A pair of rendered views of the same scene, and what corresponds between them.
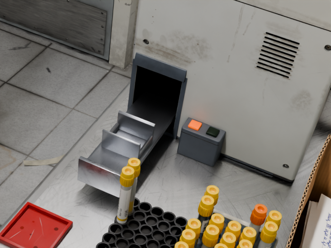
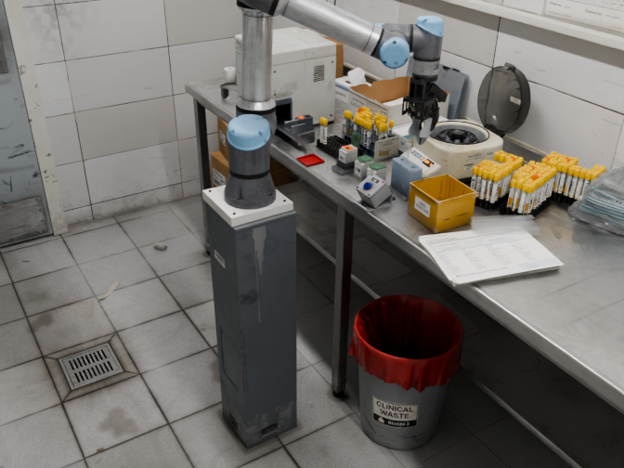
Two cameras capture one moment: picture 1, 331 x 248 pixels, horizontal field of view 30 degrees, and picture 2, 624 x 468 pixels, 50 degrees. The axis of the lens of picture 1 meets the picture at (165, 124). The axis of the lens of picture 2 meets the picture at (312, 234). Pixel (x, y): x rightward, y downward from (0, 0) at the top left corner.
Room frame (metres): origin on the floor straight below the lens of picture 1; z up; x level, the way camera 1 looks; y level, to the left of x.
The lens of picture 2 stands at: (-0.83, 1.69, 1.80)
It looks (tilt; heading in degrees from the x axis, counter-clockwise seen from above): 31 degrees down; 310
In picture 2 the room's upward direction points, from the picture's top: 1 degrees clockwise
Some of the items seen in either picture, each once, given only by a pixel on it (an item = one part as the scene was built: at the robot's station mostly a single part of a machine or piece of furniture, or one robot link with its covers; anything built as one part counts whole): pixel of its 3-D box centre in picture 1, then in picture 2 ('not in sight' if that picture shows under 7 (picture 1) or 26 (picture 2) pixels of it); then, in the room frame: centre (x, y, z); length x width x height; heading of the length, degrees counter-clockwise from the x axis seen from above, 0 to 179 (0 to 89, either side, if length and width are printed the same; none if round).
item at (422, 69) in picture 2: not in sight; (426, 67); (0.11, 0.09, 1.26); 0.08 x 0.08 x 0.05
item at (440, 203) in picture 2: not in sight; (440, 202); (-0.04, 0.19, 0.93); 0.13 x 0.13 x 0.10; 68
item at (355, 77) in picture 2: not in sight; (356, 84); (0.76, -0.45, 0.94); 0.22 x 0.12 x 0.13; 166
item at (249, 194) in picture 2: not in sight; (249, 182); (0.42, 0.49, 0.95); 0.15 x 0.15 x 0.10
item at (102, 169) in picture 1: (134, 131); (292, 127); (0.66, 0.04, 0.92); 0.21 x 0.07 x 0.05; 162
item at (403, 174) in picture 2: not in sight; (406, 178); (0.13, 0.12, 0.92); 0.10 x 0.07 x 0.10; 157
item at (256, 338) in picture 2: not in sight; (255, 323); (0.42, 0.49, 0.44); 0.20 x 0.20 x 0.87; 72
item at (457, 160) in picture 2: not in sight; (451, 149); (0.12, -0.13, 0.94); 0.30 x 0.24 x 0.12; 63
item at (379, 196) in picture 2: not in sight; (379, 189); (0.15, 0.23, 0.92); 0.13 x 0.07 x 0.08; 72
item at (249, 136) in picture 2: not in sight; (249, 143); (0.42, 0.48, 1.07); 0.13 x 0.12 x 0.14; 127
